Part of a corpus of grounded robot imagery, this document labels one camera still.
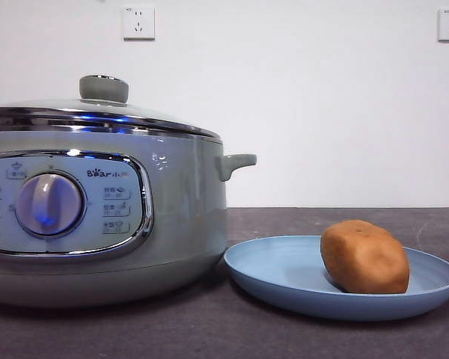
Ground blue round plate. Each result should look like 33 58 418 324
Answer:
223 234 449 322

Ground brown potato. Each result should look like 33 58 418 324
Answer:
320 219 411 295

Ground pale green electric steamer pot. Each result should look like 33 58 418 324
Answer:
0 130 257 308

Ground glass lid with grey knob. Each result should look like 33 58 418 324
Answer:
0 74 223 146

